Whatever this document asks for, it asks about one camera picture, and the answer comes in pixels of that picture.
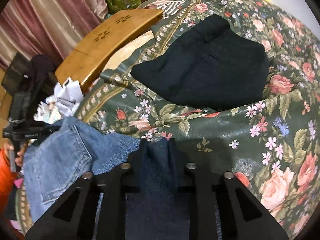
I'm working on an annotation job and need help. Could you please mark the folded black pants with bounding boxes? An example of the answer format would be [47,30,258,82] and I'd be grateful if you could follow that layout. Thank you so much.
[131,15,269,111]

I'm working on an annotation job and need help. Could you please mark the person left hand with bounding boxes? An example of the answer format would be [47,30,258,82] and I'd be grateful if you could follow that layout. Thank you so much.
[3,141,28,167]

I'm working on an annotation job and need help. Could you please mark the wooden lap desk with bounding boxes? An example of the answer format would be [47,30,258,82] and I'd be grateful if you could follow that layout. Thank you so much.
[55,9,163,92]

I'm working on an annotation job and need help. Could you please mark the blue denim jeans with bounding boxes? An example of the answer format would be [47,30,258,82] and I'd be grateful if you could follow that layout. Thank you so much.
[23,117,189,239]

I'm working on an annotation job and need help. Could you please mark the orange white patterned cloth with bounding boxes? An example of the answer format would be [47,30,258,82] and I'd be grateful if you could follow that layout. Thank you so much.
[139,0,187,19]

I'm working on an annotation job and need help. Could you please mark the orange sleeve forearm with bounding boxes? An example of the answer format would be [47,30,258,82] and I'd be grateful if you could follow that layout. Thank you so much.
[0,149,17,214]

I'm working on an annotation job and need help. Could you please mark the red striped curtain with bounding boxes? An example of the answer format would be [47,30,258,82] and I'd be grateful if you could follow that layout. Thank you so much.
[1,0,108,70]

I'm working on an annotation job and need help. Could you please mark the beige pink blanket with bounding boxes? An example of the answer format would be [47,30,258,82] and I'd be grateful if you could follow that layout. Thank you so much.
[102,30,154,72]

